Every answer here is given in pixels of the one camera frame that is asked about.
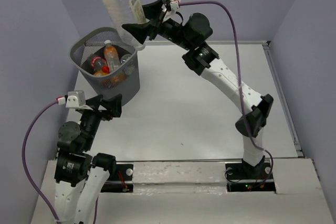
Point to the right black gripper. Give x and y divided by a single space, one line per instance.
140 31

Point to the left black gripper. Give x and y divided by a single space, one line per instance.
114 105

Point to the large clear beige-label bottle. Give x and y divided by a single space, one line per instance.
126 12

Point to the small red-label cola bottle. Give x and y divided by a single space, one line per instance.
99 64

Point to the clear jar silver lid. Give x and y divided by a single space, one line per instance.
125 58

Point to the orange juice bottle white cap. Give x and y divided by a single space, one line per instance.
111 56

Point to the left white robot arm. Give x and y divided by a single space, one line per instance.
79 177

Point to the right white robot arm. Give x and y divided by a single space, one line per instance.
206 63

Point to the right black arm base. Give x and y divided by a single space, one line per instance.
241 181

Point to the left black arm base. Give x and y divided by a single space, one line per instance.
121 181

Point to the grey mesh waste bin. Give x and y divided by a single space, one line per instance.
124 81

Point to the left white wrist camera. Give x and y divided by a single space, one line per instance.
73 100

